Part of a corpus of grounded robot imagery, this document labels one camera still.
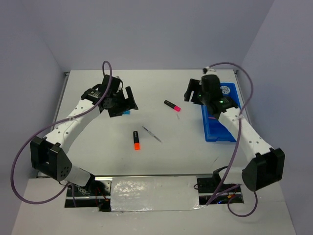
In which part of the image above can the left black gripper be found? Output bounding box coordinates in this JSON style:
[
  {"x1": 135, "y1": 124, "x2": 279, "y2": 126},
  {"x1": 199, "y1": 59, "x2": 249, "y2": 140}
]
[{"x1": 108, "y1": 86, "x2": 138, "y2": 118}]

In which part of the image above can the blue round tape tin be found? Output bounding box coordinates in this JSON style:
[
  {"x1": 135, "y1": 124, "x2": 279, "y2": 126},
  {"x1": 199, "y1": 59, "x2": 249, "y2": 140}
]
[{"x1": 220, "y1": 86, "x2": 231, "y2": 95}]

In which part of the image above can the slim silver pen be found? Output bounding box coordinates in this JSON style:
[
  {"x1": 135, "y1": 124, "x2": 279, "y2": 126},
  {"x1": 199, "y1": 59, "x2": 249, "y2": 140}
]
[{"x1": 142, "y1": 126, "x2": 162, "y2": 143}]

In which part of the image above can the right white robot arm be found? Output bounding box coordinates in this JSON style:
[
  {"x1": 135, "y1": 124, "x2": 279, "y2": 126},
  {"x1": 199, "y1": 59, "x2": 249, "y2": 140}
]
[{"x1": 184, "y1": 72, "x2": 285, "y2": 192}]

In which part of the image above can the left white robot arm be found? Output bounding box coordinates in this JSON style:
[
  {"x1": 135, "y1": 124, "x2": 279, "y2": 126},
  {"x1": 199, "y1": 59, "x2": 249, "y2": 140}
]
[{"x1": 30, "y1": 75, "x2": 129, "y2": 195}]

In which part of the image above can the pink cap black highlighter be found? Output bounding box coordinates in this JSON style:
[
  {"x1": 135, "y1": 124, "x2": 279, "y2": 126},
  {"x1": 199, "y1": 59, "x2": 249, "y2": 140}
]
[{"x1": 164, "y1": 100, "x2": 181, "y2": 112}]

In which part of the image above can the blue plastic compartment tray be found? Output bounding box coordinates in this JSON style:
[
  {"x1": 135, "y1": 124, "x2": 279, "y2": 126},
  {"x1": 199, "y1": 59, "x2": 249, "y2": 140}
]
[{"x1": 201, "y1": 82, "x2": 241, "y2": 142}]

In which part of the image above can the orange cap black highlighter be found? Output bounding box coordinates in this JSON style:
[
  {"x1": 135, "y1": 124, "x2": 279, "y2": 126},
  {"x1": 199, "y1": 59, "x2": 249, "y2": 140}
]
[{"x1": 133, "y1": 131, "x2": 140, "y2": 150}]

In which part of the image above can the white foil covered panel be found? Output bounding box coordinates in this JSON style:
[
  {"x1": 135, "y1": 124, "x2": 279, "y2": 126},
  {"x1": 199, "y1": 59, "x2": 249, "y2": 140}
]
[{"x1": 111, "y1": 176, "x2": 200, "y2": 212}]

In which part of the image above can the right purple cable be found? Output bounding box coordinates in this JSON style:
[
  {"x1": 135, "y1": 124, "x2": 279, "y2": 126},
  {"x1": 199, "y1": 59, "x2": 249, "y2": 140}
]
[{"x1": 204, "y1": 61, "x2": 259, "y2": 218}]

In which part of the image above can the purple cable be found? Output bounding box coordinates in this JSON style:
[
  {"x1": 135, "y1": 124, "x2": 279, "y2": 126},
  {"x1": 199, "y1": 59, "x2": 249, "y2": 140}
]
[
  {"x1": 204, "y1": 61, "x2": 259, "y2": 218},
  {"x1": 11, "y1": 60, "x2": 113, "y2": 205}
]

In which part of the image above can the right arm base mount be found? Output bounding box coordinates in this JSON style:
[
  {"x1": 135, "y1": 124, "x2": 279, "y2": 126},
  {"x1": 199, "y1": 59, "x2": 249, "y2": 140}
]
[{"x1": 194, "y1": 166, "x2": 245, "y2": 205}]

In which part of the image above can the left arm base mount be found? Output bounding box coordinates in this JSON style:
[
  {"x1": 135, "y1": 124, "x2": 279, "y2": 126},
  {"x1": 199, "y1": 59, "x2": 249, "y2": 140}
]
[{"x1": 64, "y1": 177, "x2": 112, "y2": 212}]

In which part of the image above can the aluminium table edge rail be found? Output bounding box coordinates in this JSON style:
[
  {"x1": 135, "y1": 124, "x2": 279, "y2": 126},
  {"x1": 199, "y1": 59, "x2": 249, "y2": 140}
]
[{"x1": 36, "y1": 71, "x2": 70, "y2": 178}]

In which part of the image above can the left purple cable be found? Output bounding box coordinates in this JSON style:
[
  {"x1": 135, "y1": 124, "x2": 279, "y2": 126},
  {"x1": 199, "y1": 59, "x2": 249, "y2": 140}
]
[{"x1": 11, "y1": 60, "x2": 113, "y2": 205}]

